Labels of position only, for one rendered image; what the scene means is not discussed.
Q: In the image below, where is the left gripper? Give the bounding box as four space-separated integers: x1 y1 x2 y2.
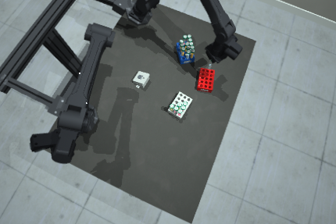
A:
205 43 227 63

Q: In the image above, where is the white tube rack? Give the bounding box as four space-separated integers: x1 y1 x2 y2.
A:
168 92 192 119

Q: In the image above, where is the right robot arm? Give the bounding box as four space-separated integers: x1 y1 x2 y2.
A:
30 23 116 164

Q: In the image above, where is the red lego-style plate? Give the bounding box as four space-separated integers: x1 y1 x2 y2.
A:
197 68 215 93

